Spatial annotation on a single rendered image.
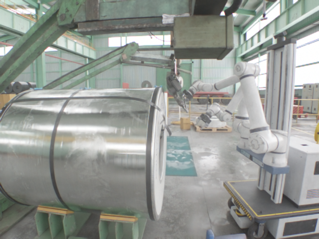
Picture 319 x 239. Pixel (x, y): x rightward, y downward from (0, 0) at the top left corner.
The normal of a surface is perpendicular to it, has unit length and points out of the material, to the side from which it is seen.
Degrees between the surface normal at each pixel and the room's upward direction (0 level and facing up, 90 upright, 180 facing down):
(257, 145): 98
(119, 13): 90
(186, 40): 88
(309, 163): 90
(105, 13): 90
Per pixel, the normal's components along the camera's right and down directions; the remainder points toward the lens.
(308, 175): 0.05, 0.14
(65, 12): -0.28, 0.14
